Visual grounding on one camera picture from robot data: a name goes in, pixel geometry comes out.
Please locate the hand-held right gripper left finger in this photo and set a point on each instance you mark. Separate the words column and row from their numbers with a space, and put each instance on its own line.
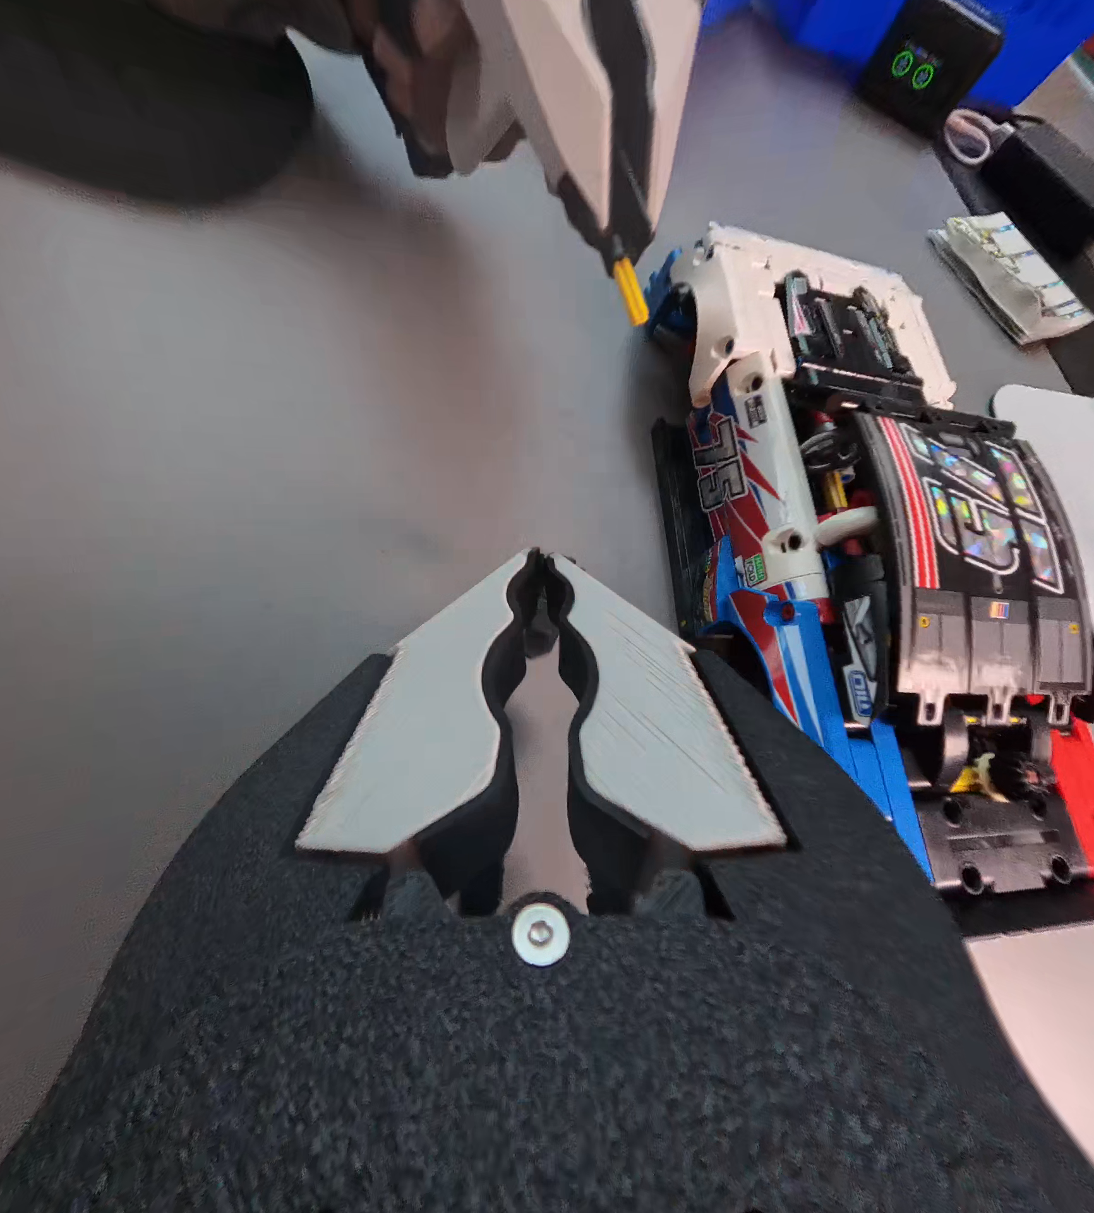
column 414, row 738

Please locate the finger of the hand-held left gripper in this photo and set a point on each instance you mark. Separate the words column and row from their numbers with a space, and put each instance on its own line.
column 674, row 67
column 556, row 84

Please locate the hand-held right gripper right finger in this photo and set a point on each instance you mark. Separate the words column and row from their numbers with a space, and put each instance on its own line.
column 670, row 748

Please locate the small black connector pin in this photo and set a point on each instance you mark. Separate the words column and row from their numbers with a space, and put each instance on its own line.
column 540, row 636

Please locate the yellow toy axle peg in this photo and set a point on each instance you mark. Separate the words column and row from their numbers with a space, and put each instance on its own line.
column 631, row 284

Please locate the toy brick race car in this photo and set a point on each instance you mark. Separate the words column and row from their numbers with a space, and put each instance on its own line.
column 887, row 530

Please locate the person's left hand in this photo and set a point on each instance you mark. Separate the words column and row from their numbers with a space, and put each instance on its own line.
column 427, row 42

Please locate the blue plastic bin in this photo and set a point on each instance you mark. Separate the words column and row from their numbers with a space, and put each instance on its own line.
column 793, row 23

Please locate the black charger with green lights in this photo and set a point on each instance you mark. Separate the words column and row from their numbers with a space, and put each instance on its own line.
column 944, row 37

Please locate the folded clear plastic bag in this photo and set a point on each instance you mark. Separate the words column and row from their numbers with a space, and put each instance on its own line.
column 1001, row 275

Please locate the black power adapter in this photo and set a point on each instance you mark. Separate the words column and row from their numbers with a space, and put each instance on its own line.
column 1048, row 180

